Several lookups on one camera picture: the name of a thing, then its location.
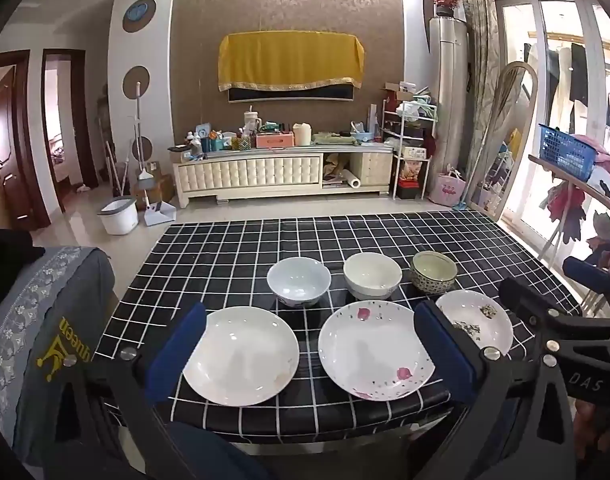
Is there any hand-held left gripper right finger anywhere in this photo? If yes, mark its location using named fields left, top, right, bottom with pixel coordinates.
left=414, top=301, right=592, bottom=480

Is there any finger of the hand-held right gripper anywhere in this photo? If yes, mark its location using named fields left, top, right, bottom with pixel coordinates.
left=562, top=255, right=610, bottom=311
left=499, top=276, right=586, bottom=334

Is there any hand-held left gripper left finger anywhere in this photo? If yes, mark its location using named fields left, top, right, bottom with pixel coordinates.
left=45, top=303, right=228, bottom=480

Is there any small green speckled white plate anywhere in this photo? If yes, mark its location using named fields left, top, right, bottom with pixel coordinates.
left=435, top=289, right=514, bottom=358

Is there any plain white plate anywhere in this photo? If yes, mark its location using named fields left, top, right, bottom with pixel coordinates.
left=182, top=306, right=300, bottom=407

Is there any pink floral white plate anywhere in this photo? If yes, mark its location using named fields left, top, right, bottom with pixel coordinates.
left=318, top=300, right=436, bottom=402

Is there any green patterned bowl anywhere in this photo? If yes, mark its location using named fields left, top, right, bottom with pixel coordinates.
left=410, top=251, right=458, bottom=296

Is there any cream white bowl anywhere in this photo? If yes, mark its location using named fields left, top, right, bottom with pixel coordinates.
left=343, top=252, right=403, bottom=301

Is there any white bowl with blue pattern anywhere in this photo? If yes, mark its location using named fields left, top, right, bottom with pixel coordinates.
left=267, top=256, right=332, bottom=309

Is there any person's right hand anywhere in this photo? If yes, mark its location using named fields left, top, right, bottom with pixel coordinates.
left=572, top=400, right=610, bottom=446

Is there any black white checkered tablecloth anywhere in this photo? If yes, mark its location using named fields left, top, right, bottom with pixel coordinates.
left=92, top=210, right=586, bottom=443

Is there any blue plastic basket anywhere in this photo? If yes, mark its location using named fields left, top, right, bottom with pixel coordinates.
left=538, top=124, right=600, bottom=181

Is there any pink bag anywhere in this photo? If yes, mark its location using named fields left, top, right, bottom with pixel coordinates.
left=437, top=170, right=466, bottom=207

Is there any white dustpan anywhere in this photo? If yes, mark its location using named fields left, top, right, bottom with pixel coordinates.
left=144, top=200, right=177, bottom=226

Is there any grey embroidered sofa cover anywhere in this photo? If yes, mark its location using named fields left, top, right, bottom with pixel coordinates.
left=0, top=245, right=118, bottom=466

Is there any white bucket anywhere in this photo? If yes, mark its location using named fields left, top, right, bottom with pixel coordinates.
left=97, top=196, right=138, bottom=236

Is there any cardboard box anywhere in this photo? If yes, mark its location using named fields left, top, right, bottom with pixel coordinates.
left=147, top=175, right=176, bottom=203

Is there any wooden standing mirror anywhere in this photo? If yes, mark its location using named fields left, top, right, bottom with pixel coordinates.
left=465, top=61, right=538, bottom=221

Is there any cream tufted television cabinet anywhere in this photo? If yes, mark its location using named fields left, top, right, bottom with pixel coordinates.
left=172, top=142, right=396, bottom=208

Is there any black cloth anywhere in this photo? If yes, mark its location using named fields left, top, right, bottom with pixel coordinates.
left=0, top=227, right=46, bottom=301

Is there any hanging black garment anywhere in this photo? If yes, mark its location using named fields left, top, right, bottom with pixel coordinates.
left=570, top=42, right=590, bottom=103

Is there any white standing air conditioner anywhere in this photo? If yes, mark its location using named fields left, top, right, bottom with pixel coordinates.
left=429, top=16, right=470, bottom=201

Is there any white mop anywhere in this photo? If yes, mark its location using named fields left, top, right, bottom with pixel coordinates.
left=131, top=81, right=153, bottom=201

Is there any pink box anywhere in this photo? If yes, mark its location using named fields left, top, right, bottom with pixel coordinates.
left=256, top=131, right=294, bottom=149

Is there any white tumbler with straw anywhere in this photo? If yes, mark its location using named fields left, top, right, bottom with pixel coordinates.
left=243, top=105, right=262, bottom=136

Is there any patterned curtain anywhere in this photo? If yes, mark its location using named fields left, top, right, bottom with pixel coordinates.
left=460, top=0, right=500, bottom=211

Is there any brown wooden door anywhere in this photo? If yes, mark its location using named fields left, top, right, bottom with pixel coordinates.
left=0, top=52, right=50, bottom=231

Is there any yellow television cover cloth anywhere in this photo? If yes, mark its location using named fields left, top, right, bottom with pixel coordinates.
left=218, top=31, right=366, bottom=93

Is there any white wire rack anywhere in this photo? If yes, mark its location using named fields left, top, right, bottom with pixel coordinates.
left=380, top=97, right=438, bottom=201

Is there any brown door frame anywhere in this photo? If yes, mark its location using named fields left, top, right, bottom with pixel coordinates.
left=41, top=49, right=98, bottom=211

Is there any wall television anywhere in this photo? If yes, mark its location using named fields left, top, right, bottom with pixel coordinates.
left=227, top=82, right=353, bottom=106

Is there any blue round wall plate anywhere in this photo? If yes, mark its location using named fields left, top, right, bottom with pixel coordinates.
left=123, top=0, right=156, bottom=32

